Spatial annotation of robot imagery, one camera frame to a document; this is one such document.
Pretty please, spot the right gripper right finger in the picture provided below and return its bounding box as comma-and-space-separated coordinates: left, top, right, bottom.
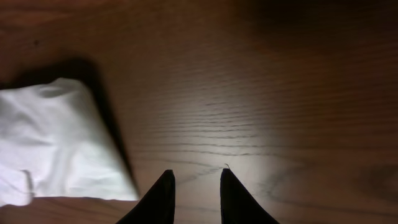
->
220, 168, 279, 224

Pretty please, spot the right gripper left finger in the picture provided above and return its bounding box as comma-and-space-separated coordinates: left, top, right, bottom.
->
116, 170, 175, 224

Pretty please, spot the white t-shirt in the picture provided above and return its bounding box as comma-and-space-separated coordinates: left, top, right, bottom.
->
1, 78, 139, 206

